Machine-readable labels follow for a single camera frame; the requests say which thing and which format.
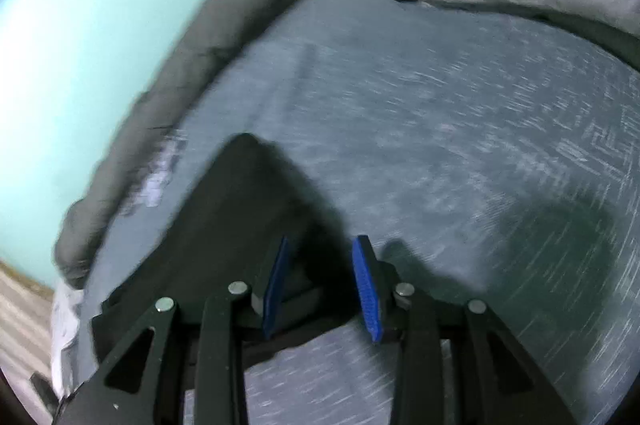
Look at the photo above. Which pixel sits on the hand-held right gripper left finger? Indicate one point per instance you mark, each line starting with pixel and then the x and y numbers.
pixel 275 290

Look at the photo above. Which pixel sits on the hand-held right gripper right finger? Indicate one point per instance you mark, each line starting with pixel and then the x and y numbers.
pixel 367 290

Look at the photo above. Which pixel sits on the black fleece pants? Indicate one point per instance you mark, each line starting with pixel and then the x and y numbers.
pixel 225 215

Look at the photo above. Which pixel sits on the light blue crumpled garment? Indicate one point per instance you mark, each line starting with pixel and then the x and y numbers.
pixel 155 180

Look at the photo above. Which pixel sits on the light grey bed sheet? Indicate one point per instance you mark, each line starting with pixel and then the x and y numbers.
pixel 67 335

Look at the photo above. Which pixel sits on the dark grey rolled duvet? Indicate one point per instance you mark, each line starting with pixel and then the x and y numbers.
pixel 200 65

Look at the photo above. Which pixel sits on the beige curtain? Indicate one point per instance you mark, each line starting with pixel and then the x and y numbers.
pixel 25 320

